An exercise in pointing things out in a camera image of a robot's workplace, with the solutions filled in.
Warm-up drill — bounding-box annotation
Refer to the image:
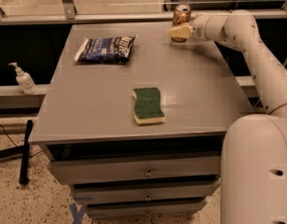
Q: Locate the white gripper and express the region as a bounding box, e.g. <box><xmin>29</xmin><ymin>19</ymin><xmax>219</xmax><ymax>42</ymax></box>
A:
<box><xmin>170</xmin><ymin>14</ymin><xmax>226</xmax><ymax>41</ymax></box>

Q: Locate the orange soda can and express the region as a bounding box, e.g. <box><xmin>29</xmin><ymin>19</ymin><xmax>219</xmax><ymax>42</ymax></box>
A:
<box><xmin>172</xmin><ymin>5</ymin><xmax>191</xmax><ymax>42</ymax></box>

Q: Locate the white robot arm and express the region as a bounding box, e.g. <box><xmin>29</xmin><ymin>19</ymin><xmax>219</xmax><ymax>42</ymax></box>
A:
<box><xmin>170</xmin><ymin>10</ymin><xmax>287</xmax><ymax>224</ymax></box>

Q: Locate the green and yellow sponge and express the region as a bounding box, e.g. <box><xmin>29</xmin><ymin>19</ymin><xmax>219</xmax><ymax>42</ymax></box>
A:
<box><xmin>132</xmin><ymin>88</ymin><xmax>166</xmax><ymax>125</ymax></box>

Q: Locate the blue chip bag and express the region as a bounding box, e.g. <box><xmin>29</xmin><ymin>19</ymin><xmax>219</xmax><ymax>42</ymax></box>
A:
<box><xmin>74</xmin><ymin>36</ymin><xmax>137</xmax><ymax>63</ymax></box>

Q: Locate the grey drawer cabinet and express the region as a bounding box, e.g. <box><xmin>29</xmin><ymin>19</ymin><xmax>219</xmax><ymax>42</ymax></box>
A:
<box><xmin>29</xmin><ymin>21</ymin><xmax>256</xmax><ymax>220</ymax></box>

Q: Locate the middle grey drawer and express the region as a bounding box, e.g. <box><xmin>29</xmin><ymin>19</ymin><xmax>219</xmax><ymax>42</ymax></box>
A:
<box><xmin>71</xmin><ymin>181</ymin><xmax>220</xmax><ymax>204</ymax></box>

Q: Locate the grey drawer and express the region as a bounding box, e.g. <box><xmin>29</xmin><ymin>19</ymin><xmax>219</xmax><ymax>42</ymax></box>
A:
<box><xmin>48</xmin><ymin>152</ymin><xmax>220</xmax><ymax>185</ymax></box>
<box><xmin>71</xmin><ymin>181</ymin><xmax>220</xmax><ymax>204</ymax></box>
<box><xmin>86</xmin><ymin>197</ymin><xmax>205</xmax><ymax>218</ymax></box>

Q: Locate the top grey drawer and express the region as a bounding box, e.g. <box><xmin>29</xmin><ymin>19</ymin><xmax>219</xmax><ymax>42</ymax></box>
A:
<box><xmin>48</xmin><ymin>152</ymin><xmax>220</xmax><ymax>185</ymax></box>

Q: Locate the white pump bottle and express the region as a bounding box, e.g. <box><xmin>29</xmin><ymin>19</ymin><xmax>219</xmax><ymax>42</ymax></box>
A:
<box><xmin>10</xmin><ymin>63</ymin><xmax>37</xmax><ymax>94</ymax></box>

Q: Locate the bottom grey drawer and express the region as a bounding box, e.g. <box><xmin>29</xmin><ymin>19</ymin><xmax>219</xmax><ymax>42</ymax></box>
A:
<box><xmin>86</xmin><ymin>197</ymin><xmax>205</xmax><ymax>218</ymax></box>

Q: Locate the black stand leg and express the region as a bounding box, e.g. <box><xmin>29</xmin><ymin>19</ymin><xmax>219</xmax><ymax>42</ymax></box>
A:
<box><xmin>19</xmin><ymin>119</ymin><xmax>33</xmax><ymax>185</ymax></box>

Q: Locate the metal window rail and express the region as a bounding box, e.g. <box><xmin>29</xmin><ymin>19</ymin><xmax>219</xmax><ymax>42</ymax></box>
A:
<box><xmin>0</xmin><ymin>0</ymin><xmax>287</xmax><ymax>25</ymax></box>

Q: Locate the black cable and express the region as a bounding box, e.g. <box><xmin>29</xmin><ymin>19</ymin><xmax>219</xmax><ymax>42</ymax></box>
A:
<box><xmin>0</xmin><ymin>120</ymin><xmax>19</xmax><ymax>147</ymax></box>

